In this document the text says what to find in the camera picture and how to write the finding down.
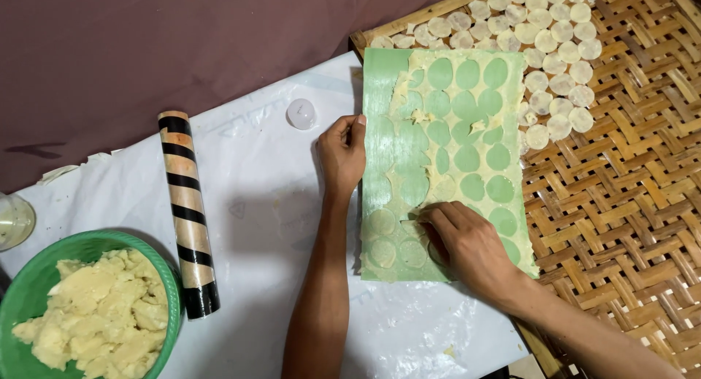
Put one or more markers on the person's right hand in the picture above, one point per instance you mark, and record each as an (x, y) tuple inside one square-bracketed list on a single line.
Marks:
[(476, 253)]

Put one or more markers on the person's left hand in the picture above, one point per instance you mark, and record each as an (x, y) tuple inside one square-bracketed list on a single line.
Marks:
[(339, 160)]

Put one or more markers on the person's right fingers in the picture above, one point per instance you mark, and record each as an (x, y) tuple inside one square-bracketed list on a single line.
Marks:
[(438, 220)]

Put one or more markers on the round raw dough disc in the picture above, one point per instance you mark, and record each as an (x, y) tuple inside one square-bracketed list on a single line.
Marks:
[(409, 226), (382, 253), (412, 254), (443, 188), (382, 221)]

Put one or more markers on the green rectangular board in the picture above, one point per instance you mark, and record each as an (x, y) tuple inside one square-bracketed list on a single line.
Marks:
[(378, 72)]

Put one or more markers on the rolled dough sheet with holes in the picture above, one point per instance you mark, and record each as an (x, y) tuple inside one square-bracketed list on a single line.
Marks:
[(515, 149)]

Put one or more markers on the small dough crumb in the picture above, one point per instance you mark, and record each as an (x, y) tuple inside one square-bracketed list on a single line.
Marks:
[(449, 350)]

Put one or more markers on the woven bamboo tray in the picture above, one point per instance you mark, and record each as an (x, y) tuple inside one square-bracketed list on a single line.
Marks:
[(602, 203)]

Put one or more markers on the small clear round cutter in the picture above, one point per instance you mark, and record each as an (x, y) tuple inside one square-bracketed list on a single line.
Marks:
[(301, 114)]

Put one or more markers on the white plastic sheet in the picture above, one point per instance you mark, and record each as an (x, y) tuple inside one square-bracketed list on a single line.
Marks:
[(263, 203)]

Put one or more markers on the spread of thin dough rounds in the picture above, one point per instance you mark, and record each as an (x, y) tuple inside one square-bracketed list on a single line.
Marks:
[(558, 83)]

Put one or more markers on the black striped wooden rolling pin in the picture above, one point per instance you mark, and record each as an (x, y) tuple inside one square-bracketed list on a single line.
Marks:
[(186, 203)]

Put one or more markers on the lump of pale yellow dough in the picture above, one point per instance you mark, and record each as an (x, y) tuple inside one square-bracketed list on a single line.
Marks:
[(98, 313)]

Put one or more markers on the green plastic bowl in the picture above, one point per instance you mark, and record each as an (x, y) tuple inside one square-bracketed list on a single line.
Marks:
[(33, 269)]

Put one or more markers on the clear glass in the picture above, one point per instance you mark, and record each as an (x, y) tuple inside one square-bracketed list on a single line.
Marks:
[(13, 220)]

